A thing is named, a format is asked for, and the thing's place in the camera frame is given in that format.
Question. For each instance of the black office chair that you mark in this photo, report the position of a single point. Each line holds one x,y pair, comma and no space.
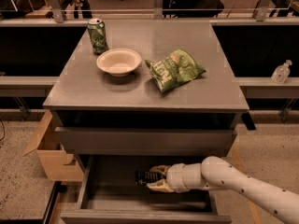
192,8

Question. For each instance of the open middle drawer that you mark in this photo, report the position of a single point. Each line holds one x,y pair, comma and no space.
110,195

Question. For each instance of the white paper bowl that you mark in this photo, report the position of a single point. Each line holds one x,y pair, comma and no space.
118,62

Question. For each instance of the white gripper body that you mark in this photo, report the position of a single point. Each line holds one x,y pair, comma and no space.
176,177

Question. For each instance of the black rxbar chocolate bar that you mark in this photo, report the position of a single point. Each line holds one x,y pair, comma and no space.
142,178

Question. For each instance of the metal railing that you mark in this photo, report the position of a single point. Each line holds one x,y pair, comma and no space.
81,10

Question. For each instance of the green soda can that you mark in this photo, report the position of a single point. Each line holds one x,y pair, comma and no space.
97,33

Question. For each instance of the green chip bag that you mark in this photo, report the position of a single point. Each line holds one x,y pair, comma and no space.
175,70

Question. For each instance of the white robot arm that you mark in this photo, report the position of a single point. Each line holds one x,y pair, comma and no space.
216,173

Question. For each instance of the closed top drawer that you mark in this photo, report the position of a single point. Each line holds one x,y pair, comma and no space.
146,142

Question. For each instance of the grey drawer cabinet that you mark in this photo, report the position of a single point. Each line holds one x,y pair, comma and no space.
86,97

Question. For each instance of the clear sanitizer bottle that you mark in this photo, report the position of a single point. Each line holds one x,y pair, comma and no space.
282,72

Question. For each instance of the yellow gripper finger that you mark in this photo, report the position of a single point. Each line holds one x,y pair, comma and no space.
161,169
160,186

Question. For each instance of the cardboard box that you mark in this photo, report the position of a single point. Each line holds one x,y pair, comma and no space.
57,164

